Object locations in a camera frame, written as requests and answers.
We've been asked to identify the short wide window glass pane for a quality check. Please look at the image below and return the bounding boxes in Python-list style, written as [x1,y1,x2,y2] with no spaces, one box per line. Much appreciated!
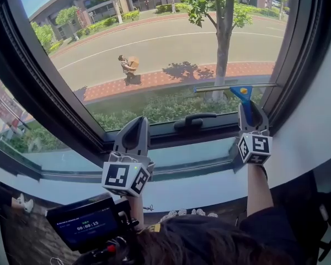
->
[148,136,239,168]

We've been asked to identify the white window sill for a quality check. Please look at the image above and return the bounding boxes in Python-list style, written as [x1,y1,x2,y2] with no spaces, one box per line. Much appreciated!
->
[0,158,254,214]

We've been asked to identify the person's patterned shoe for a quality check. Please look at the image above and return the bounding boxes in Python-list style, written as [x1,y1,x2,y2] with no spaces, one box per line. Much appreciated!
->
[191,208,218,218]
[159,208,187,222]

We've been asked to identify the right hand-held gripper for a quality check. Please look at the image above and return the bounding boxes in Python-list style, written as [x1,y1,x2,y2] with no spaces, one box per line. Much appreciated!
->
[238,100,273,165]

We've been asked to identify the person's left forearm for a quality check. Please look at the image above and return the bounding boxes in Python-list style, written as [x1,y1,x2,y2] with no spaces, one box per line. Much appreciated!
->
[126,194,145,233]

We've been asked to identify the large fixed window glass pane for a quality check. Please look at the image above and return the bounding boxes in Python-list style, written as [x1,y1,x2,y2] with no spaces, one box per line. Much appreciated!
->
[0,62,103,173]

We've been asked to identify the person's right patterned shoe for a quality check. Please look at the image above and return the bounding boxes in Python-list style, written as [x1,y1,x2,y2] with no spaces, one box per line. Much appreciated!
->
[191,208,218,218]

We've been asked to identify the street tree with sawn top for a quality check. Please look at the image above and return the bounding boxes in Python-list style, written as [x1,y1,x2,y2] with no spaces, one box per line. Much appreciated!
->
[178,0,259,102]

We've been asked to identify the casement window glass pane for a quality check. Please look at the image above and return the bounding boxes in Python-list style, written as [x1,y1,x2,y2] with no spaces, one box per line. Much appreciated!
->
[7,0,301,132]

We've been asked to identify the red notice board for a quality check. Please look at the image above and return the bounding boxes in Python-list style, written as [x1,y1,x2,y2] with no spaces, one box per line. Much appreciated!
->
[0,84,25,129]

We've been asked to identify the green hedge bushes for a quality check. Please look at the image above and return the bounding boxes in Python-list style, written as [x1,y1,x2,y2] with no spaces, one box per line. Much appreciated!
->
[9,88,263,153]

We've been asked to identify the black window frame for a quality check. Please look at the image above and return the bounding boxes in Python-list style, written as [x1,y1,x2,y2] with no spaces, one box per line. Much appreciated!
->
[0,0,331,184]

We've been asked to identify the black window handle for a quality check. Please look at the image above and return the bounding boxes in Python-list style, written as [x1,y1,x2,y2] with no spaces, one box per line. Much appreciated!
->
[173,112,217,132]

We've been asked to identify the person's black shirt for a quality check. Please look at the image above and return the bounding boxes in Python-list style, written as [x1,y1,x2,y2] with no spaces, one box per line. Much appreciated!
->
[154,205,301,265]

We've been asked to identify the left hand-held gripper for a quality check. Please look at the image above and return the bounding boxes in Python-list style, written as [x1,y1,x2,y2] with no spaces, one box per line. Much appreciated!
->
[101,116,156,198]

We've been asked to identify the blue brass squeegee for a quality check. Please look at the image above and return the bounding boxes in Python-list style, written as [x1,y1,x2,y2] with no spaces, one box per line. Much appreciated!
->
[193,83,278,126]

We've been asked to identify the black monitor screen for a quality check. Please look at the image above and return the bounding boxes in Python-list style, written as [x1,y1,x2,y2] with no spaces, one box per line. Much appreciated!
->
[45,197,140,255]

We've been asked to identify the person's right forearm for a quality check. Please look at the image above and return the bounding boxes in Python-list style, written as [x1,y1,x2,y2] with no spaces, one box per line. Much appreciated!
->
[247,163,274,220]

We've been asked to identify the brown brick building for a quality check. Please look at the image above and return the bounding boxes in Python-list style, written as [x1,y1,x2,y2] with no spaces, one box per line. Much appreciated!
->
[29,0,274,38]

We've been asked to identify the person's left patterned shoe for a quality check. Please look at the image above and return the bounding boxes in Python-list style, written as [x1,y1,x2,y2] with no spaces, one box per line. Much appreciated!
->
[159,208,187,222]

